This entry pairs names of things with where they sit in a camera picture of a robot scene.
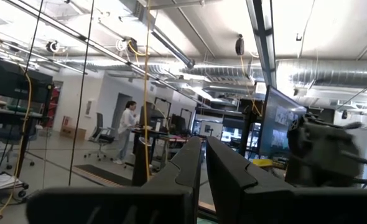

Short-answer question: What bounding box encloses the large dark display screen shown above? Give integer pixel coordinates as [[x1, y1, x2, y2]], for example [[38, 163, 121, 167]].
[[259, 85, 308, 158]]

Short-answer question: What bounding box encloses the black monitor on stand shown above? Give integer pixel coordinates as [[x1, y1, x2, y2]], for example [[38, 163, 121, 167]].
[[0, 57, 54, 104]]

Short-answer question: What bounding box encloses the thin yellow cable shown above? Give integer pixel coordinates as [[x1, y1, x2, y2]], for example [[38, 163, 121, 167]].
[[0, 67, 34, 218]]

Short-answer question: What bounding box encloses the cardboard box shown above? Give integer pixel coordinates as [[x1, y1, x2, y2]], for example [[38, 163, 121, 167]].
[[60, 125, 87, 141]]

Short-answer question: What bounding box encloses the black floor mat striped edge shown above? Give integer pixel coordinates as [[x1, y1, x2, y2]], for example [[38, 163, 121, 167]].
[[73, 164, 133, 188]]

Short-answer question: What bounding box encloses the black standing desk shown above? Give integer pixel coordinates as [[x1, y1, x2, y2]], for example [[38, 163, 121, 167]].
[[130, 126, 169, 187]]

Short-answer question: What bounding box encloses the low wheeled cart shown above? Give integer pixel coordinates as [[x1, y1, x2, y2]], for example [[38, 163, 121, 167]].
[[0, 172, 29, 200]]

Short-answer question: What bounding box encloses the red storage rack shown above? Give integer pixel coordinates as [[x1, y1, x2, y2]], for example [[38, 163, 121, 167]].
[[45, 88, 61, 128]]

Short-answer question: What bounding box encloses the thick yellow hanging cable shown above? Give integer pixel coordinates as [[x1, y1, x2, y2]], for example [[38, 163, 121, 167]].
[[142, 0, 152, 182]]

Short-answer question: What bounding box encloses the black overhead frame beam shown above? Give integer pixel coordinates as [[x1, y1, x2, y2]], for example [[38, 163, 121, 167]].
[[244, 0, 277, 88]]

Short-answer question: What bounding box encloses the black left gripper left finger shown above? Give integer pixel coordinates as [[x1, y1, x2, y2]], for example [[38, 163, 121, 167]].
[[26, 136, 203, 224]]

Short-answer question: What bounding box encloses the grey office chair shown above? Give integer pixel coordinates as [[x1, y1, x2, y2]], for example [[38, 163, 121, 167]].
[[88, 112, 116, 162]]

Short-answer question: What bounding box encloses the black ceiling cable reel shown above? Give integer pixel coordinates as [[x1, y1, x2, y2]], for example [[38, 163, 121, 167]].
[[126, 37, 139, 55], [235, 33, 246, 57], [45, 40, 60, 54]]

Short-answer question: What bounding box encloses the silver ventilation duct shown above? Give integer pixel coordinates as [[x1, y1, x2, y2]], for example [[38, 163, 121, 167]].
[[276, 58, 367, 88]]

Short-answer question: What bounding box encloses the black hanging cable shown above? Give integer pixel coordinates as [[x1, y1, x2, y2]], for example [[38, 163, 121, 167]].
[[23, 0, 45, 74], [67, 0, 95, 187]]

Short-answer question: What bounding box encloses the person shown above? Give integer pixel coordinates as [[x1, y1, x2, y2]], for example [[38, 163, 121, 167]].
[[113, 100, 138, 165]]

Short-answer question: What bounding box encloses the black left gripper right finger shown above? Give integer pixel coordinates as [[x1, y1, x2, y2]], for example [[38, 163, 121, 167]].
[[206, 136, 367, 224]]

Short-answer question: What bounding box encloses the yellow box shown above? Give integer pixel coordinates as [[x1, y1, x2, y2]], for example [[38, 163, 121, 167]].
[[252, 159, 274, 168]]

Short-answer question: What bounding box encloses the long ceiling light bar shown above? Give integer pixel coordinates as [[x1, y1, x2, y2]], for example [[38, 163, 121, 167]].
[[1, 0, 212, 108]]

